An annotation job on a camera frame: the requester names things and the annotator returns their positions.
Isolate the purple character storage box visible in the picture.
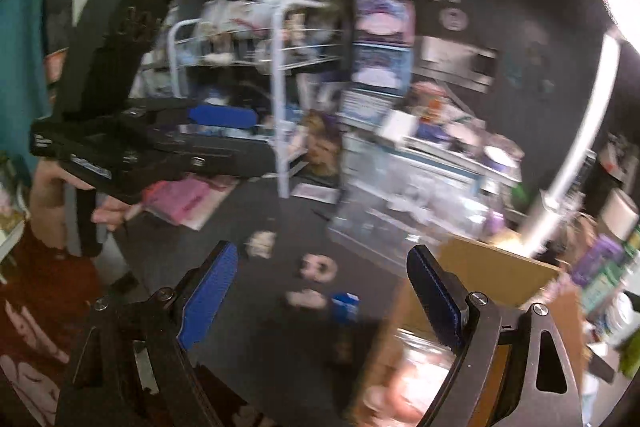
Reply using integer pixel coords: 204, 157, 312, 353
354, 0, 416, 48

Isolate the white round jar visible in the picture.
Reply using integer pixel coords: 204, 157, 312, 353
597, 188, 639, 242

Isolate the small blue packet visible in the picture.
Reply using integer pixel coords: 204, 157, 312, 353
331, 293, 360, 324

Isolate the clear plastic bag pile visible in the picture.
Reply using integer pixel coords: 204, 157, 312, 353
328, 143, 489, 275

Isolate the brown cardboard box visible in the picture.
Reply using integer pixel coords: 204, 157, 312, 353
350, 237, 585, 426

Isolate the left forearm red sleeve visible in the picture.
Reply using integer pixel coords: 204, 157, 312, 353
1, 228, 102, 426

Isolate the cream fluffy pompom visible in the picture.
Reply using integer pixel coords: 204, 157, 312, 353
245, 231, 277, 259

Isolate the pink patterned pouch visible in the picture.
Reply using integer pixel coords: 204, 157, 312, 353
142, 176, 239, 231

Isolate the white desk lamp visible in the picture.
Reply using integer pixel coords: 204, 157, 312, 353
515, 0, 639, 258

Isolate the blue character storage box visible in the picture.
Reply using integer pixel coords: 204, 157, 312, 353
352, 43, 413, 95

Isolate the person left hand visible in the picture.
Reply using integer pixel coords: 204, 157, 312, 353
28, 158, 144, 251

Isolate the white wire rack shelf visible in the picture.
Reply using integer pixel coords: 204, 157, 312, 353
166, 0, 346, 198

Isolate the clear plastic bag with item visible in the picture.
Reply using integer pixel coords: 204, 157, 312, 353
361, 329, 454, 426

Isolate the white tissue box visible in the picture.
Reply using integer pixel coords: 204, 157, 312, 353
337, 90, 396, 130

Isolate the purple product box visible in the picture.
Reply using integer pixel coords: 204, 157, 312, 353
570, 234, 623, 288

